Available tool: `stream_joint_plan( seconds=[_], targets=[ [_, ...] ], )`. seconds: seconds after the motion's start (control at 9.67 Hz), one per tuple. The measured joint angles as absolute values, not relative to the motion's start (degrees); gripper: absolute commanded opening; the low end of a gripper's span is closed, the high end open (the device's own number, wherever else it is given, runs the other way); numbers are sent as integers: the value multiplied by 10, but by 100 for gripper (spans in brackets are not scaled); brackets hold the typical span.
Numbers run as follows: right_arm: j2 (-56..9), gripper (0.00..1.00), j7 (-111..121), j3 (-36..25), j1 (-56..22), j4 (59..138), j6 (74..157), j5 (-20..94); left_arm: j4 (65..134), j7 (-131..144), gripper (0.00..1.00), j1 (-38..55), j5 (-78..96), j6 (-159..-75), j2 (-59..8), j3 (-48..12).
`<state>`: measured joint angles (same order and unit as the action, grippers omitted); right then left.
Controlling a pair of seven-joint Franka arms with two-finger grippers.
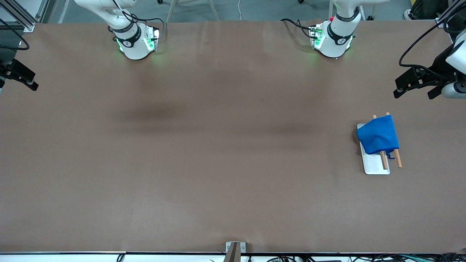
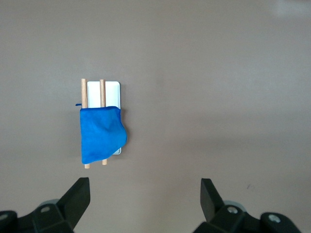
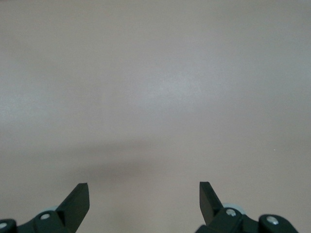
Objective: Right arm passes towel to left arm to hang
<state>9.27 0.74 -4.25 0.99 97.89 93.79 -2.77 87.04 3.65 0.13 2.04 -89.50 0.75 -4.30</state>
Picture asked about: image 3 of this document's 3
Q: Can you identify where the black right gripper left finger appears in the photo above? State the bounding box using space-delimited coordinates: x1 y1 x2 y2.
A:
0 183 90 233

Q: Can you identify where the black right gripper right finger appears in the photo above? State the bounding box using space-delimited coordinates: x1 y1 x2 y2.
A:
196 181 299 233

